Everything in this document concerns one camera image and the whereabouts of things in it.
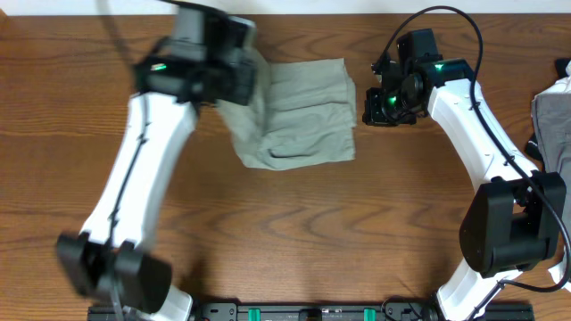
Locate khaki shorts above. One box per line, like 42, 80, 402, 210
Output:
216, 52, 357, 171

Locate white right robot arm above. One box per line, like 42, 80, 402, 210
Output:
363, 54, 566, 320

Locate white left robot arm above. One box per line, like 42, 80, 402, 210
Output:
55, 50, 261, 320

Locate grey folded garment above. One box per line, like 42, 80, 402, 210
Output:
532, 93, 570, 179

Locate white cloth at edge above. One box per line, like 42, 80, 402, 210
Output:
534, 60, 571, 293

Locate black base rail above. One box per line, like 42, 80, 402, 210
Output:
87, 299, 535, 321

